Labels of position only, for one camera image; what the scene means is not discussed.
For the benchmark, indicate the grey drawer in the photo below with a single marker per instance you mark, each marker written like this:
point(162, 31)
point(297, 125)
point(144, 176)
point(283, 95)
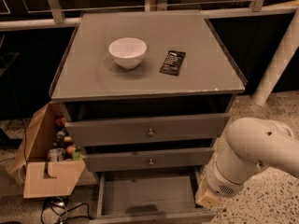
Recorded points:
point(107, 132)
point(156, 196)
point(139, 160)

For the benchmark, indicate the red item in box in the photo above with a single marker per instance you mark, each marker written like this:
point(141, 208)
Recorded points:
point(60, 122)

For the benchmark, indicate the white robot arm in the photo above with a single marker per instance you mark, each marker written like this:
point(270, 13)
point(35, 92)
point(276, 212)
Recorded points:
point(253, 146)

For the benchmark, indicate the black snack packet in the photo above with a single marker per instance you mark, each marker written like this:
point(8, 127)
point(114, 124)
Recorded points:
point(173, 62)

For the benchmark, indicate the silver can in box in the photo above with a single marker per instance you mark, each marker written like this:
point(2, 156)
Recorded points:
point(56, 154)

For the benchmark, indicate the green bottle in box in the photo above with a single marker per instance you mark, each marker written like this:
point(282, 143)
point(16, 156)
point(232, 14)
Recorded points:
point(76, 155)

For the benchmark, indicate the grey middle drawer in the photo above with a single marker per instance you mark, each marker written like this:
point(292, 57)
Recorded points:
point(139, 160)

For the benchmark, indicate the white diagonal pole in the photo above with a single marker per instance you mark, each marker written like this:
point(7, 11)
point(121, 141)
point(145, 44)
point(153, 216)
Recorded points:
point(280, 60)

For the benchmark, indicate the foam gripper body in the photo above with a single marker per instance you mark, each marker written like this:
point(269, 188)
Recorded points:
point(221, 186)

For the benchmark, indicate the metal window railing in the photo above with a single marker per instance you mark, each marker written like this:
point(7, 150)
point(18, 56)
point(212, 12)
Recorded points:
point(41, 14)

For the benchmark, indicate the white ceramic bowl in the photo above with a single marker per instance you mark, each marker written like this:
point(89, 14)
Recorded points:
point(128, 52)

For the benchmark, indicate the open cardboard box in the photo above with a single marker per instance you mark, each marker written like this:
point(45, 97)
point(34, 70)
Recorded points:
point(43, 178)

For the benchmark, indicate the grey bottom drawer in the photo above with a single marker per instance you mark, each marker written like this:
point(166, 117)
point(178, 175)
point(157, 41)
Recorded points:
point(156, 196)

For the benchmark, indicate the grey top drawer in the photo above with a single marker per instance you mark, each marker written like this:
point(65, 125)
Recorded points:
point(107, 132)

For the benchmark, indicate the grey drawer cabinet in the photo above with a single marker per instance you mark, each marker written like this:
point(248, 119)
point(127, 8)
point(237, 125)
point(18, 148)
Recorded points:
point(91, 86)

